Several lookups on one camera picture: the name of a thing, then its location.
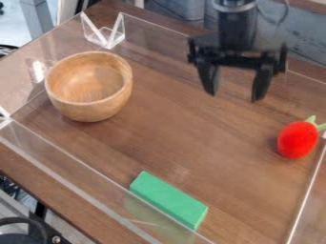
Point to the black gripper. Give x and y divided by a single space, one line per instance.
232 47

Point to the black clamp under table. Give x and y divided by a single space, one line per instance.
43 230

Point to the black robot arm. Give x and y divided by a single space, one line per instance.
234 5

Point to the red fruit with green leaf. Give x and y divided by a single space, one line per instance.
298 137

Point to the clear acrylic corner bracket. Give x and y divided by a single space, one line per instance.
105 37

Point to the wooden bowl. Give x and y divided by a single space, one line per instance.
89 85

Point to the green rectangular block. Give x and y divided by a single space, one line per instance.
176 203

